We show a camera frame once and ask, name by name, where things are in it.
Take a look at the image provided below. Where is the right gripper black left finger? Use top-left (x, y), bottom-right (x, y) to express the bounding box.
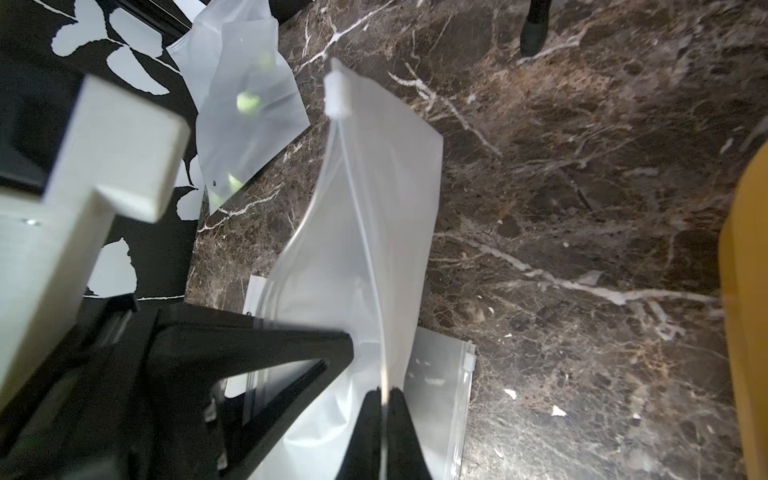
top-left (336, 389), bottom-right (382, 480)

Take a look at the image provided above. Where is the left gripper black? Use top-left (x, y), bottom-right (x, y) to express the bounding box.
top-left (1, 295), bottom-right (354, 479)

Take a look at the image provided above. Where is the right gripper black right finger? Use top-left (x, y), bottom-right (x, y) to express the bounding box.
top-left (384, 388), bottom-right (432, 480)

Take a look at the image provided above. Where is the yellow plastic tray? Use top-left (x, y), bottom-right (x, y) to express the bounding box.
top-left (718, 146), bottom-right (767, 479)

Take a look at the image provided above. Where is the black perforated music stand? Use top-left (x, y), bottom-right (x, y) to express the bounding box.
top-left (520, 0), bottom-right (552, 58)

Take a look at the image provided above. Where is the stack of clear zip-top bags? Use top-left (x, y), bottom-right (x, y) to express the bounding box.
top-left (242, 274), bottom-right (478, 480)

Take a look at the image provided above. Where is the clear zip-top bag top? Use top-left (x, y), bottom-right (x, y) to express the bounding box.
top-left (168, 1), bottom-right (310, 211)

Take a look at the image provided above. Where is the clear zip-top bag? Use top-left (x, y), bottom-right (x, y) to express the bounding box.
top-left (254, 59), bottom-right (444, 479)
top-left (168, 1), bottom-right (310, 211)

